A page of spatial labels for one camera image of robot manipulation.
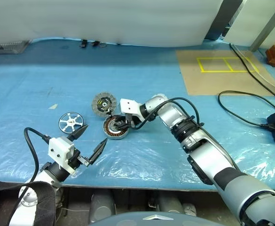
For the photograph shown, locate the grey aluminium frame post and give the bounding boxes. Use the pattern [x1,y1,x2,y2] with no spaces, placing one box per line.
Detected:
[249,0,275,52]

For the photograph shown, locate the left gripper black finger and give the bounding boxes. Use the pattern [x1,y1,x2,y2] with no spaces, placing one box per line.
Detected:
[78,138,109,168]
[67,124,89,142]

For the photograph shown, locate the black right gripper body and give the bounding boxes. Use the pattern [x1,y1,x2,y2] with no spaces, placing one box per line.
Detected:
[124,113,141,129]

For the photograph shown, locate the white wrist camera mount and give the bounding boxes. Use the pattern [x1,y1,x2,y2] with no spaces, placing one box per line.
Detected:
[48,137,78,176]
[119,98,143,121]

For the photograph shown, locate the grey ribbed metal part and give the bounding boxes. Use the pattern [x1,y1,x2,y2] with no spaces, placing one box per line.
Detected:
[0,40,32,55]

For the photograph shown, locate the white cable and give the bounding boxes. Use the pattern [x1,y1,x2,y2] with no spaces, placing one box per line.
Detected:
[233,44,275,93]

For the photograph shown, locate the blue table cover sheet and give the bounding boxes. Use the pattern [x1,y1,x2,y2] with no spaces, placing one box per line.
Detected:
[0,36,275,193]

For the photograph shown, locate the long black cable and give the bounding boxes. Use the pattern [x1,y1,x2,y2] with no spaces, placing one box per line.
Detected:
[229,43,275,101]

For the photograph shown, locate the silver round motor lid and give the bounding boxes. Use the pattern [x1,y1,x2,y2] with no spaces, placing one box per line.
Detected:
[91,92,117,117]

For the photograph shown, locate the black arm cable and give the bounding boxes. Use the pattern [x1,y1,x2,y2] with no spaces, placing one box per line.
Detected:
[134,97,205,129]
[18,127,51,205]

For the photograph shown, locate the black adapter power cable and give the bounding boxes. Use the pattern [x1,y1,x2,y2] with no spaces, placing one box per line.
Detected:
[218,90,275,130]

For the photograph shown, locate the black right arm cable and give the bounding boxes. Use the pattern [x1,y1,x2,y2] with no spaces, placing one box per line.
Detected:
[134,97,205,129]

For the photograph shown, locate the grey rounded cylinder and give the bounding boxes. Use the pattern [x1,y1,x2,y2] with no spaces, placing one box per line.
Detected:
[89,189,116,223]
[157,193,184,214]

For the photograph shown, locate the white panel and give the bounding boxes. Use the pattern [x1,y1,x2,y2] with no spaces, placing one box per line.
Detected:
[223,0,275,45]

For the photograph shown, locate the motor housing with copper windings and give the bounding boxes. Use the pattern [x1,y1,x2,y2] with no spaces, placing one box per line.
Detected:
[102,116,130,140]

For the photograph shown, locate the brown cardboard sheet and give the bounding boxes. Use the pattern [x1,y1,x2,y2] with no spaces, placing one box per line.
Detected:
[176,49,275,97]

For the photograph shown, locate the silver spoked rotor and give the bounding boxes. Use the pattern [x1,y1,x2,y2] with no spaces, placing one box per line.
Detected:
[58,112,85,135]

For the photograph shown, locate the grey rounded torso shell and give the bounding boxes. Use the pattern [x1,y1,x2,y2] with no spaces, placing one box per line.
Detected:
[87,210,244,226]

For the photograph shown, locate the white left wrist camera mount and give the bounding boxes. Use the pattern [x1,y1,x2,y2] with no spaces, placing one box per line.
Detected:
[48,137,78,176]

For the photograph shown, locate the white foam sheet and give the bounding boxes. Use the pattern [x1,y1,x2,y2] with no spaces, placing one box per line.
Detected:
[0,0,224,49]

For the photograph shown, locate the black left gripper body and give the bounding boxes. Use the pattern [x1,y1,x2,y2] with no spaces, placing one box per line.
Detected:
[67,148,81,170]

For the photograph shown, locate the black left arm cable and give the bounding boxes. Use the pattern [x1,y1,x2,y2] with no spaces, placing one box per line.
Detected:
[18,127,51,205]

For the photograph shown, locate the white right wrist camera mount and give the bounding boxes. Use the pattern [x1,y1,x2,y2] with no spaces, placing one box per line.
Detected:
[119,98,143,121]

